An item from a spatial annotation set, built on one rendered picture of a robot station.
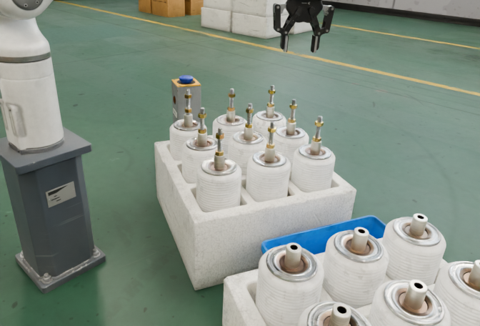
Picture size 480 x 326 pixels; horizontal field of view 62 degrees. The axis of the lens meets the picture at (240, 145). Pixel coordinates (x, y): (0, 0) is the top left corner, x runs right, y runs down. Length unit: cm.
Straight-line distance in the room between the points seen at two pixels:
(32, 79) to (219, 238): 46
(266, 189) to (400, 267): 31
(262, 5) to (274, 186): 289
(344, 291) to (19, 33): 69
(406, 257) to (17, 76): 72
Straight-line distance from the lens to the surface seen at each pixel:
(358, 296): 67
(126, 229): 110
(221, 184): 80
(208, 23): 410
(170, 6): 471
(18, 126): 82
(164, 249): 102
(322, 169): 91
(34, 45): 79
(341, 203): 95
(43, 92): 81
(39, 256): 95
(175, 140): 102
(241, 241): 87
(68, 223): 91
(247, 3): 375
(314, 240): 92
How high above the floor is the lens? 65
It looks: 25 degrees down
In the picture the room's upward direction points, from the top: 3 degrees clockwise
